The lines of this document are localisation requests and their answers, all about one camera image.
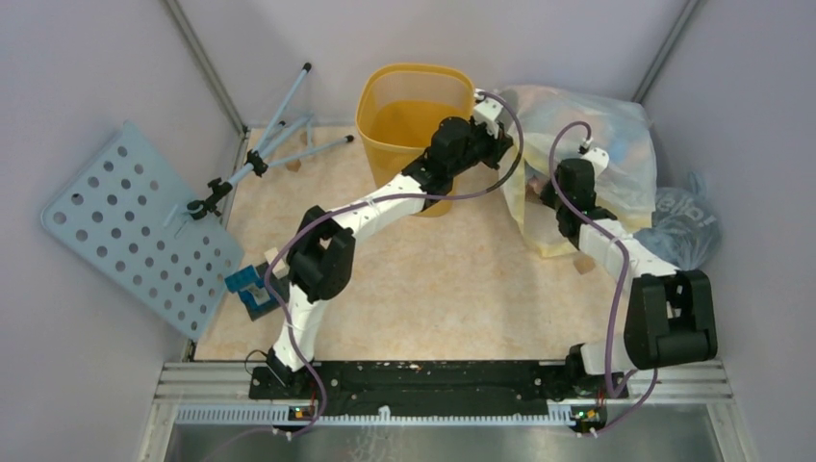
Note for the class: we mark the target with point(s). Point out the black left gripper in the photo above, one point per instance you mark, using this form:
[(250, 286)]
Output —
[(496, 146)]

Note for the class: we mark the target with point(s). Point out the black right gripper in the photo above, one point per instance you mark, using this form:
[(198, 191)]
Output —
[(547, 195)]

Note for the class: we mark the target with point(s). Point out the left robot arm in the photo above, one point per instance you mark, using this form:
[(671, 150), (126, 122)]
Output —
[(321, 254)]

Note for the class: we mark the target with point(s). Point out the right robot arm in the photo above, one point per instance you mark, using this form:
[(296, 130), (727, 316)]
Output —
[(669, 319)]

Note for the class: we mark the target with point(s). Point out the yellow plastic trash bin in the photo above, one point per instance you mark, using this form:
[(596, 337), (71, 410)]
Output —
[(400, 108)]

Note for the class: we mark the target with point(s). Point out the wooden cube block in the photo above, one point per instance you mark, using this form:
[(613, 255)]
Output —
[(584, 264)]

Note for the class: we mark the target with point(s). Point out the blue plastic bag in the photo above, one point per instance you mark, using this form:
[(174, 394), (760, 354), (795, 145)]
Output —
[(685, 231)]

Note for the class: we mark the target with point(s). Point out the light blue tripod stand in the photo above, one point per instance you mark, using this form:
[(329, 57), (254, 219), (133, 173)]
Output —
[(256, 160)]

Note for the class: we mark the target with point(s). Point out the pale wooden block left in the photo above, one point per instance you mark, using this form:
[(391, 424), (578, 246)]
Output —
[(272, 257)]

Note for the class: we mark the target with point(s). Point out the blue block toy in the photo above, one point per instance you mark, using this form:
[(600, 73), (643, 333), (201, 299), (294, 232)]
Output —
[(248, 284)]

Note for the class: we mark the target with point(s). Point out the light blue perforated board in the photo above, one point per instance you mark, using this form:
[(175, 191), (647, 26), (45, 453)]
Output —
[(125, 214)]

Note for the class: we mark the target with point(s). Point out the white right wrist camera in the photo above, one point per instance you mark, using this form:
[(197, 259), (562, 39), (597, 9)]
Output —
[(596, 156)]

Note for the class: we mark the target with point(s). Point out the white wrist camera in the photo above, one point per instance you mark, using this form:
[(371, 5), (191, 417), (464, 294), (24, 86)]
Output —
[(596, 156), (487, 111)]

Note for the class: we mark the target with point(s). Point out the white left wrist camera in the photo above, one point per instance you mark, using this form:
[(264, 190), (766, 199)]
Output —
[(487, 111)]

